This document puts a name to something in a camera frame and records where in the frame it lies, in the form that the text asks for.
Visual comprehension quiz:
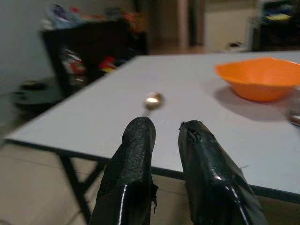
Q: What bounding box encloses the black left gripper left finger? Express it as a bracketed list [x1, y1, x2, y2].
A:
[89, 116, 158, 225]

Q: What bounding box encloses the red toy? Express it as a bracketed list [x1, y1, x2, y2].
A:
[98, 55, 118, 69]

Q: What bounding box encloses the yellow flat item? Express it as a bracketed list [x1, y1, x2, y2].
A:
[266, 13, 292, 21]

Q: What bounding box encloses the dark shelf cabinet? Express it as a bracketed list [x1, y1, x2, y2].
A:
[250, 0, 300, 52]

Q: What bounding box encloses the black table leg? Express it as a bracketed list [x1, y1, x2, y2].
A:
[58, 153, 111, 223]

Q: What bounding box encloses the orange bowl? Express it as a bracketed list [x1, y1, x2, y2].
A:
[214, 57, 300, 103]

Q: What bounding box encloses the pale blue bag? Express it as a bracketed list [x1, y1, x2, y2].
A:
[45, 3, 83, 30]

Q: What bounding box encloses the silver fork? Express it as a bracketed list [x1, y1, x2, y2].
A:
[286, 103, 300, 128]

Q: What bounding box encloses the black storage cabinet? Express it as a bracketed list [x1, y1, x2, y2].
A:
[41, 21, 149, 97]

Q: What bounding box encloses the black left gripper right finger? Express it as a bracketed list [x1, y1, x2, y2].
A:
[178, 120, 268, 225]

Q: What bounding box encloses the clear bottle with red label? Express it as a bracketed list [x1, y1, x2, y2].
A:
[60, 45, 86, 83]

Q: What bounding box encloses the gold spoon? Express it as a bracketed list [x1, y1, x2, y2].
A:
[142, 91, 166, 118]

